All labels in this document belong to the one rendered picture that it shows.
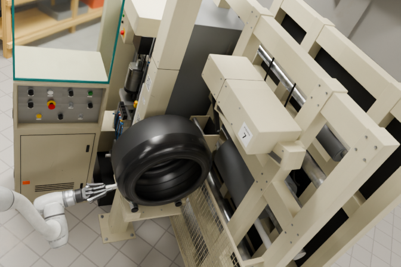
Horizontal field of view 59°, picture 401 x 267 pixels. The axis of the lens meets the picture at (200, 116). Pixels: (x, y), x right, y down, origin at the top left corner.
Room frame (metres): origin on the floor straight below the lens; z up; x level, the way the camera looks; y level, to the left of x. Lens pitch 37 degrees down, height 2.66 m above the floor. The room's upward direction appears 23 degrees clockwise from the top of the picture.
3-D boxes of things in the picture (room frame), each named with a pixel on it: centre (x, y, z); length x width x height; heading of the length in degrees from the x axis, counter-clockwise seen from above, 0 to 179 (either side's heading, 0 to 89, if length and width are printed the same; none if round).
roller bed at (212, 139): (1.87, -0.05, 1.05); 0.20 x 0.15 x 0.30; 35
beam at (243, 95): (1.54, -0.18, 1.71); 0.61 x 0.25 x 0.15; 35
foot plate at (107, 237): (1.67, 0.29, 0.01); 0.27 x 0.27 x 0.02; 35
